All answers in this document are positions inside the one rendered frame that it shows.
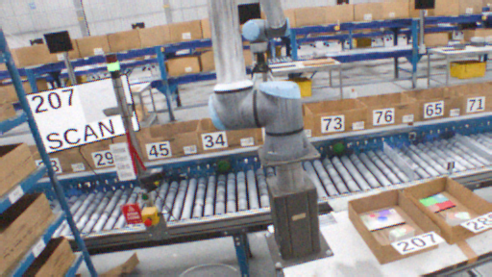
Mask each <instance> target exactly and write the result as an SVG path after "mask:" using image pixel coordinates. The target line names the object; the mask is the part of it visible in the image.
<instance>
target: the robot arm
mask: <svg viewBox="0 0 492 277"><path fill-rule="evenodd" d="M260 2H261V5H262V6H263V9H264V11H265V17H266V20H264V21H263V20H261V19H256V20H249V21H248V22H247V23H245V24H244V26H243V27H242V34H243V36H244V37H245V38H247V39H248V40H250V46H251V52H254V53H253V54H254V55H257V63H255V67H254V69H252V71H251V82H250V81H248V80H247V78H246V72H245V65H244V61H245V59H244V52H243V46H242V39H241V33H240V27H239V20H238V17H239V13H238V7H237V1H236V0H207V4H208V7H207V10H208V15H209V25H210V36H211V42H212V48H213V53H214V63H215V69H216V75H217V81H218V83H217V85H216V86H215V88H214V93H213V94H212V95H211V97H210V98H209V99H210V100H209V115H210V119H211V121H212V123H213V125H214V126H215V127H216V128H217V129H218V130H228V131H231V130H243V129H256V128H264V134H265V136H264V142H263V145H262V156H263V157H265V158H267V159H271V160H290V159H295V158H299V157H302V156H305V155H306V154H307V153H308V152H310V151H311V144H310V142H308V138H307V135H306V133H305V131H304V124H303V114H302V104H301V95H300V91H299V86H298V84H296V83H295V82H291V81H274V76H273V71H272V69H271V67H270V66H269V64H268V62H266V61H265V55H264V53H266V50H267V46H266V45H268V44H266V39H267V38H277V37H287V36H289V35H290V21H289V18H287V17H285V16H284V12H283V5H282V2H281V0H260ZM263 72H264V73H266V72H267V73H266V75H267V76H268V77H269V78H270V81H268V82H267V83H263V84H259V85H258V89H254V88H255V83H256V79H257V78H258V75H257V74H258V73H263Z"/></svg>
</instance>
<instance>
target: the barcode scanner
mask: <svg viewBox="0 0 492 277"><path fill-rule="evenodd" d="M164 176H165V172H164V169H163V168H155V169H149V170H146V171H143V172H142V173H141V175H140V176H139V179H140V181H141V183H142V184H143V185H146V187H147V191H146V192H147V193H148V192H152V191H154V190H157V186H158V181H159V180H163V179H164Z"/></svg>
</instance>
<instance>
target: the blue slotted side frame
mask: <svg viewBox="0 0 492 277"><path fill-rule="evenodd" d="M488 121H489V125H488ZM491 122H492V115H489V116H478V117H472V118H466V119H460V120H455V121H449V122H443V123H437V124H431V125H426V126H419V127H415V126H412V127H407V128H401V129H394V130H387V131H381V132H375V133H368V134H362V135H355V136H348V137H343V138H329V139H323V141H316V142H311V144H312V145H313V147H314V148H315V149H316V150H317V151H318V153H319V154H320V156H321V157H320V158H319V159H318V160H319V161H320V163H321V165H322V166H323V160H324V159H326V155H327V157H328V158H327V159H329V160H330V162H331V165H332V166H333V164H332V158H333V157H335V154H333V153H332V150H330V147H331V148H332V143H337V142H342V141H344V146H345V147H344V148H345V156H347V157H348V158H349V160H350V156H351V155H352V154H353V151H354V154H355V155H356V156H357V157H358V155H359V153H361V149H362V153H364V154H365V155H366V156H367V153H368V152H370V148H371V151H372V152H373V153H374V154H375V155H376V152H377V151H378V147H380V150H381V151H382V152H383V142H384V143H385V144H386V145H388V146H389V147H390V148H391V149H392V150H393V148H395V144H396V147H398V148H399V149H400V150H401V148H402V147H403V144H404V143H405V146H406V147H407V148H409V146H410V142H411V145H414V146H415V147H416V146H417V144H419V140H420V143H422V144H423V145H425V144H426V143H427V140H428V142H429V143H430V144H432V143H433V140H434V138H435V141H438V142H440V141H441V137H442V139H444V140H446V141H448V139H449V136H450V139H451V138H452V137H453V136H455V134H460V135H462V136H463V133H464V136H466V137H468V138H469V137H470V132H471V135H474V136H477V131H478V134H482V135H483V134H484V133H485V132H487V133H489V134H490V128H491V131H492V123H491ZM481 123H482V126H481ZM484 123H485V124H484ZM475 124H476V127H475ZM465 125H469V128H468V127H465ZM460 126H461V128H460ZM453 128H454V130H453ZM446 129H447V132H446ZM483 129H484V131H483ZM438 130H440V131H439V134H438ZM487 130H488V131H487ZM409 133H415V134H416V137H415V140H413V141H411V140H409V137H408V138H407V135H408V134H409ZM423 133H425V134H424V135H423ZM464 136H463V137H464ZM399 137H401V139H399ZM391 138H392V141H391ZM382 139H383V142H382ZM365 141H367V144H366V145H365ZM374 141H375V143H374ZM357 142H358V146H357ZM350 143H351V144H352V145H350V147H348V144H350ZM321 148H322V152H321ZM357 151H358V152H357ZM255 158H257V161H255ZM223 159H229V164H230V171H229V172H228V171H224V173H225V174H223V172H218V171H217V165H213V164H216V160H223ZM246 159H247V163H246V161H245V160H246ZM235 161H237V162H238V164H235ZM350 161H351V160H350ZM351 162H352V161H351ZM207 164H208V165H209V168H208V167H207ZM197 166H199V170H198V167H197ZM260 166H261V163H260V159H259V156H258V150H256V151H249V152H243V153H235V154H229V155H223V156H216V157H209V158H204V159H197V160H191V161H185V162H178V163H172V164H161V165H154V166H149V167H146V168H147V170H149V169H155V168H163V169H164V172H165V176H164V179H163V180H165V183H167V184H168V185H169V189H168V191H169V190H170V187H171V184H172V182H177V183H178V188H177V190H178V189H179V185H180V182H181V181H182V180H186V181H187V182H188V184H187V189H188V186H189V182H190V180H191V179H193V178H194V179H196V180H197V181H198V182H197V188H198V187H199V182H200V178H201V177H204V178H205V179H206V183H207V187H208V186H209V184H208V180H209V177H211V176H213V171H214V173H215V176H213V177H214V178H215V185H217V179H218V176H219V175H224V176H225V183H226V184H227V183H228V181H227V176H228V174H230V173H232V169H233V170H234V173H233V174H234V175H235V181H236V182H237V174H238V173H239V172H243V173H244V174H245V180H247V172H248V171H249V170H252V168H251V167H253V170H252V171H254V174H255V179H257V170H258V169H262V170H263V174H264V177H266V173H265V169H266V168H260ZM189 167H190V170H191V171H189V169H188V168H189ZM194 168H195V169H194ZM242 168H243V169H244V171H242ZM247 168H248V169H247ZM323 168H325V167H324V166H323ZM179 169H180V170H181V173H180V171H179ZM169 170H170V171H171V174H170V173H169ZM175 171H176V172H175ZM204 173H206V177H205V176H204ZM218 173H219V174H218ZM195 174H197V178H196V177H195ZM97 175H98V176H99V177H100V178H101V180H102V181H104V182H105V183H106V180H107V181H108V183H109V184H115V179H116V182H117V181H118V180H119V177H118V174H117V171H114V172H108V173H102V174H97ZM200 175H201V176H200ZM185 176H187V179H186V178H185ZM176 177H178V181H177V179H176ZM182 178H183V179H182ZM167 179H169V183H168V181H167ZM101 180H100V179H99V178H98V177H97V176H96V175H91V176H88V175H86V176H80V177H75V178H69V179H63V180H59V183H60V184H61V187H62V189H63V191H62V192H63V195H65V197H66V198H68V199H69V200H70V198H71V197H73V196H77V197H78V198H80V196H81V195H82V194H83V195H85V196H86V197H89V196H90V195H91V194H92V193H93V194H95V195H96V197H97V194H98V193H99V192H103V193H105V195H106V193H107V192H108V191H109V190H111V191H112V192H114V193H116V192H117V191H118V190H119V189H120V190H122V191H123V193H124V192H125V190H126V189H131V190H132V191H134V190H135V187H140V183H139V181H138V178H137V175H135V179H131V180H126V181H120V180H119V182H118V183H116V184H115V185H112V186H109V185H106V184H104V183H103V182H102V181H101ZM97 181H98V182H99V185H98V184H97ZM85 183H87V185H85ZM88 183H89V184H88ZM93 183H94V184H93ZM102 183H103V184H102ZM79 184H80V185H81V188H80V186H79ZM131 184H133V188H132V186H131ZM70 186H72V188H73V189H72V188H71V187H70ZM122 186H123V187H124V189H123V188H122ZM104 188H105V189H106V191H104ZM113 188H114V189H115V190H113ZM44 189H45V191H46V192H44V191H43V190H44ZM35 190H36V191H37V192H44V194H45V196H46V198H47V200H50V201H51V202H53V201H54V199H55V198H58V197H57V196H56V194H55V193H54V192H53V188H52V183H51V181H47V182H42V183H37V184H34V186H33V187H31V188H29V189H28V190H27V193H28V194H31V193H35ZM49 190H50V191H49ZM86 191H87V192H88V194H86ZM96 191H97V192H96ZM78 192H79V193H78ZM68 193H70V195H71V197H70V196H69V195H68ZM79 194H80V195H79ZM51 195H53V197H54V199H52V197H51Z"/></svg>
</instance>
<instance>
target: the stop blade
mask: <svg viewBox="0 0 492 277"><path fill-rule="evenodd" d="M383 153H384V154H385V155H386V156H387V157H388V158H389V159H390V160H391V161H392V162H393V163H394V164H395V165H396V166H398V167H399V168H400V169H401V170H402V171H403V172H404V173H405V175H406V176H407V177H408V178H409V179H410V180H411V181H412V182H413V179H414V169H413V168H412V167H411V166H409V165H408V164H407V162H406V161H405V160H403V159H402V158H401V157H400V156H399V155H398V154H397V153H395V152H394V151H393V150H392V149H391V148H390V147H389V146H387V145H386V144H385V143H383Z"/></svg>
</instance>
